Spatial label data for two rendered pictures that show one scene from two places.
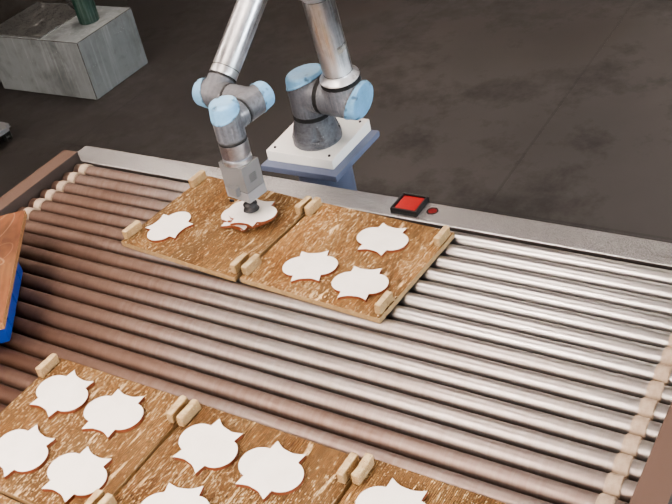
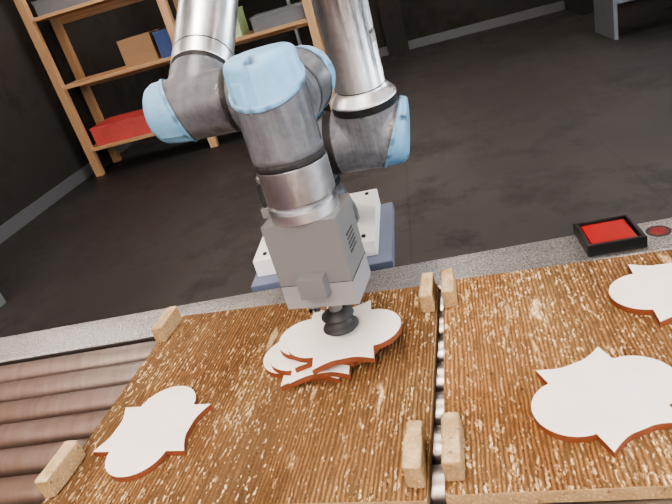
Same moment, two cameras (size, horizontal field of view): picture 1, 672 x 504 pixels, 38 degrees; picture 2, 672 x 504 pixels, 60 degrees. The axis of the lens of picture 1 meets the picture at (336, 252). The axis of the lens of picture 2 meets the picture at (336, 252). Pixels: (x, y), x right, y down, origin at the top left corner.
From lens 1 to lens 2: 197 cm
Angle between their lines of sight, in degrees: 24
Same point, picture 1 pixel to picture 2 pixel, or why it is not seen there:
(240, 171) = (332, 225)
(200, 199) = (192, 355)
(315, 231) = (503, 325)
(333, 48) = (364, 30)
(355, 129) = (369, 201)
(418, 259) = not seen: outside the picture
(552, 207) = not seen: hidden behind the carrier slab
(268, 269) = (500, 442)
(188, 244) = (226, 454)
